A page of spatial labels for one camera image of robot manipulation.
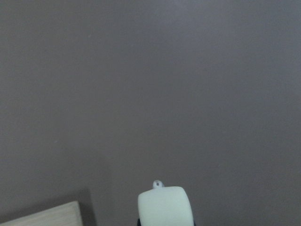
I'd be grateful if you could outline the white steamed bun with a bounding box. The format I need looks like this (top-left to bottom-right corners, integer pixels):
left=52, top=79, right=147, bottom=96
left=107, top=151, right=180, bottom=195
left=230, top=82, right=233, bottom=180
left=137, top=180, right=195, bottom=226

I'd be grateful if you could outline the bamboo cutting board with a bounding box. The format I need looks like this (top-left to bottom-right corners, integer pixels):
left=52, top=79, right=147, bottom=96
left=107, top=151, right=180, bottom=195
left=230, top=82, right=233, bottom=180
left=0, top=201, right=83, bottom=226

